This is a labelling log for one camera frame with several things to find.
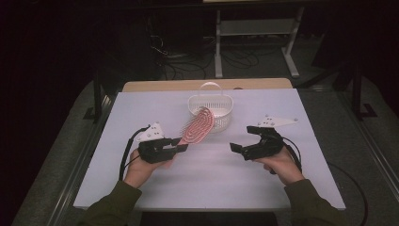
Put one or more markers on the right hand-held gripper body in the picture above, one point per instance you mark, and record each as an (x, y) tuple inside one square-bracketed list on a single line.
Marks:
[(266, 142)]

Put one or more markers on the aluminium frame rail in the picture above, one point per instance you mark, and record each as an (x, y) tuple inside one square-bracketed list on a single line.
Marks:
[(373, 147), (78, 175)]

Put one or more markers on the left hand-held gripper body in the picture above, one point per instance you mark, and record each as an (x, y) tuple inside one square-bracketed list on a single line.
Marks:
[(153, 150)]

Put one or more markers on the person's right hand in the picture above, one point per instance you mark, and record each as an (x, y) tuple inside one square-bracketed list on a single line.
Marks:
[(282, 166)]

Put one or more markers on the person's left hand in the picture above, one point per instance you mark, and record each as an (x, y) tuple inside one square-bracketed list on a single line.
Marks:
[(141, 171)]

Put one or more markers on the pink hairbrush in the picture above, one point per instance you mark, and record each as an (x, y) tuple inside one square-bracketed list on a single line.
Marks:
[(199, 127)]

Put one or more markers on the white plastic basket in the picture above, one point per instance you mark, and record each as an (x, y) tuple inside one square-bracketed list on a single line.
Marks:
[(224, 108)]

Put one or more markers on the grey metal stand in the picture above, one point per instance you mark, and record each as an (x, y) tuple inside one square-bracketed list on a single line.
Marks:
[(257, 28)]

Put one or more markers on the black metal stand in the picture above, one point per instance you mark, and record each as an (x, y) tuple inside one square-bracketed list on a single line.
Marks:
[(97, 100), (357, 100)]

